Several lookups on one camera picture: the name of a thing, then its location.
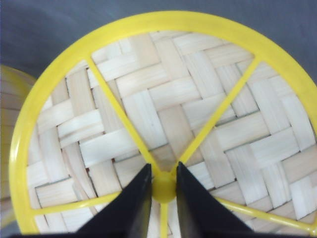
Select steamer basket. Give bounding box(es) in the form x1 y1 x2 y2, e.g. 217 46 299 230
0 64 38 201

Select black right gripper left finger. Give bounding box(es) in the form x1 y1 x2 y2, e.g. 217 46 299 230
17 164 152 238

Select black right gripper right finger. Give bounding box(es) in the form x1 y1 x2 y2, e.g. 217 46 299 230
176 162 311 238

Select woven bamboo steamer lid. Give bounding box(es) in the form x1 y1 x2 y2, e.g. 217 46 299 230
9 11 317 238

